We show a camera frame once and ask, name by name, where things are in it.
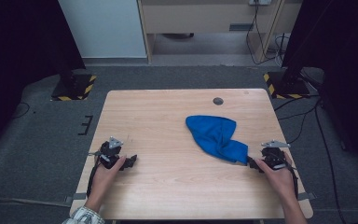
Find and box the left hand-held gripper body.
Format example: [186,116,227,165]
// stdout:
[89,135,126,171]

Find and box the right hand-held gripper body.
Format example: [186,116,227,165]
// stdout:
[260,139,293,171]

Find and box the blue towel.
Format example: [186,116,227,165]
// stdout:
[185,115,250,165]

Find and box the person's right hand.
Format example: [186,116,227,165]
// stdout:
[255,152,297,203]

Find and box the person's left hand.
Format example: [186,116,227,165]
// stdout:
[89,156,128,203]

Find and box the grey tape strip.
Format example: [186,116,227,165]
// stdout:
[296,191,318,202]
[63,192,89,205]

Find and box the person's left plaid sleeve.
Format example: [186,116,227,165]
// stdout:
[62,206,105,224]

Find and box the black stand base striped edge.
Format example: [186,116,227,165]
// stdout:
[263,71,311,100]
[50,73,98,102]

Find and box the black curtain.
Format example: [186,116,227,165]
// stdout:
[281,0,358,171]
[0,0,87,160]

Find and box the white cabinet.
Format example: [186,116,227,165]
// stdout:
[58,0,148,60]

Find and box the light wooden desk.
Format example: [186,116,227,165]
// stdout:
[136,0,303,64]

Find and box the white power strip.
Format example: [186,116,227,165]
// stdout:
[248,0,272,7]

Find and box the left hand-held gripper black cable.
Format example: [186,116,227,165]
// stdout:
[86,157,102,199]

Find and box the hand-held gripper black cable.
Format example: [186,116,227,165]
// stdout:
[86,157,102,199]
[287,166,300,200]

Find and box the right hand-held gripper black cable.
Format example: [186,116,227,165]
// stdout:
[287,166,300,200]

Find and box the long black floor cable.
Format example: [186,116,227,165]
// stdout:
[314,99,348,224]

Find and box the thin black floor cable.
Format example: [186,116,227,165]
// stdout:
[12,102,32,119]

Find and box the black power cable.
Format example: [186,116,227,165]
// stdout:
[245,0,285,66]

